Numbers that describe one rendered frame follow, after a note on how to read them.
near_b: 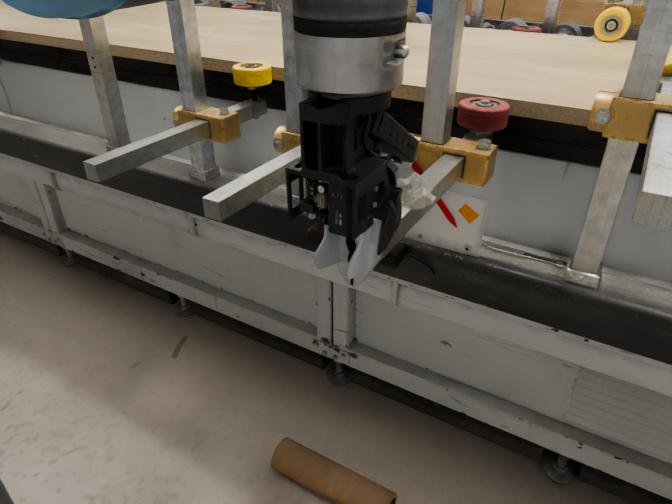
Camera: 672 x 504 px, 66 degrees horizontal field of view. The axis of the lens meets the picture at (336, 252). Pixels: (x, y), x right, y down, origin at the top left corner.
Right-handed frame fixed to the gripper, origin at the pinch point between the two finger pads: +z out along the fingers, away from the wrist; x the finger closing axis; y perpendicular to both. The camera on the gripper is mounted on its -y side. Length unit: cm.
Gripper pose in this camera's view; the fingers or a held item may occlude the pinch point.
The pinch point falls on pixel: (356, 271)
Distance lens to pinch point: 55.7
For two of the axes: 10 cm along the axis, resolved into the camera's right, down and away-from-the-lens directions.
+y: -5.1, 4.5, -7.3
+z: 0.0, 8.5, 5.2
